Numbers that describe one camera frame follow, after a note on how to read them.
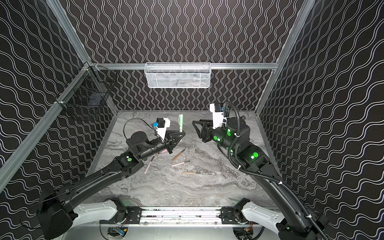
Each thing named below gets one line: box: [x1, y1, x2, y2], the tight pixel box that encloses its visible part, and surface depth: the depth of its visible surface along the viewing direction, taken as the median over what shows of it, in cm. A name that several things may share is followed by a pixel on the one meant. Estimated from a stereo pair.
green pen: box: [178, 114, 183, 133], surface depth 63 cm
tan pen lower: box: [182, 171, 202, 174], surface depth 91 cm
